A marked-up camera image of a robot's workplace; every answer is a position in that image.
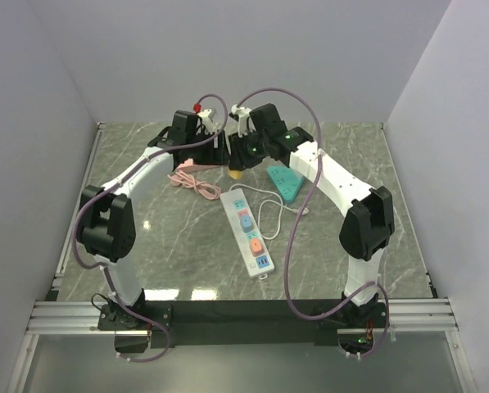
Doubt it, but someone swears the blue charger plug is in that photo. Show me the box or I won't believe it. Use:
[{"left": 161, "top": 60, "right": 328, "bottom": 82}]
[{"left": 239, "top": 215, "right": 253, "bottom": 233}]

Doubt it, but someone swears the orange charger plug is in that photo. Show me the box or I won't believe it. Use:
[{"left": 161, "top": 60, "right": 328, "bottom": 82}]
[{"left": 229, "top": 169, "right": 243, "bottom": 180}]

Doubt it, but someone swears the black base bar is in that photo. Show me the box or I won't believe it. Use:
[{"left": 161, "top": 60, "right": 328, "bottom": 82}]
[{"left": 97, "top": 299, "right": 387, "bottom": 348}]

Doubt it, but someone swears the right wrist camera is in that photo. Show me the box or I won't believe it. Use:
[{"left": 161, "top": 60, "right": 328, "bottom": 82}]
[{"left": 229, "top": 105, "right": 251, "bottom": 138}]

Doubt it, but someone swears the pink power strip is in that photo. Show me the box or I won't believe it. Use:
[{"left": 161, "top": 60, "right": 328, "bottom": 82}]
[{"left": 175, "top": 159, "right": 218, "bottom": 173}]

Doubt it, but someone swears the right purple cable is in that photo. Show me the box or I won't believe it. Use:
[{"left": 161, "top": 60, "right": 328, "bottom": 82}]
[{"left": 235, "top": 88, "right": 392, "bottom": 359}]

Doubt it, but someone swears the pink coiled cable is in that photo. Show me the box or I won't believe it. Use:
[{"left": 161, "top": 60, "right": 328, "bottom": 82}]
[{"left": 165, "top": 169, "right": 223, "bottom": 202}]

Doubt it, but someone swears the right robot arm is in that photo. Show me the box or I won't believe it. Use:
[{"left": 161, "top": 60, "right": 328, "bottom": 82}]
[{"left": 228, "top": 104, "right": 395, "bottom": 327}]

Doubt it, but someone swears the teal triangular socket adapter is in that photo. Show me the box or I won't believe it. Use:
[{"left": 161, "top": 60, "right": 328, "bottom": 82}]
[{"left": 266, "top": 165, "right": 305, "bottom": 204}]

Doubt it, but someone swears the white multicolour power strip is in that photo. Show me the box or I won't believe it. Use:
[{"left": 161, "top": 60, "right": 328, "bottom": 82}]
[{"left": 220, "top": 188, "right": 275, "bottom": 280}]

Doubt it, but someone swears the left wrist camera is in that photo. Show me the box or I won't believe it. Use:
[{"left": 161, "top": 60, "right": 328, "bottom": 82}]
[{"left": 192, "top": 103, "right": 219, "bottom": 135}]

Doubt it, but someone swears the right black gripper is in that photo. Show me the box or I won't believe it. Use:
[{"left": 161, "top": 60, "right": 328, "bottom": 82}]
[{"left": 229, "top": 128, "right": 269, "bottom": 172}]

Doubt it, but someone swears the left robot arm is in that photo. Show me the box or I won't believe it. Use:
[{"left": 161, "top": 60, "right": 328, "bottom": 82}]
[{"left": 71, "top": 110, "right": 229, "bottom": 329}]

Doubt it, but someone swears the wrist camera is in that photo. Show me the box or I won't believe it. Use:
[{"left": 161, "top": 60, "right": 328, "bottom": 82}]
[
  {"left": 192, "top": 103, "right": 219, "bottom": 135},
  {"left": 229, "top": 105, "right": 251, "bottom": 138}
]

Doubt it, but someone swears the pink charger plug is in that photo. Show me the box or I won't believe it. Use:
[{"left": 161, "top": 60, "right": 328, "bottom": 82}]
[{"left": 249, "top": 238, "right": 264, "bottom": 256}]

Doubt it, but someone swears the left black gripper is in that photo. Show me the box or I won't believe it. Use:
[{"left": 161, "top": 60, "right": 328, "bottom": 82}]
[{"left": 187, "top": 129, "right": 230, "bottom": 165}]

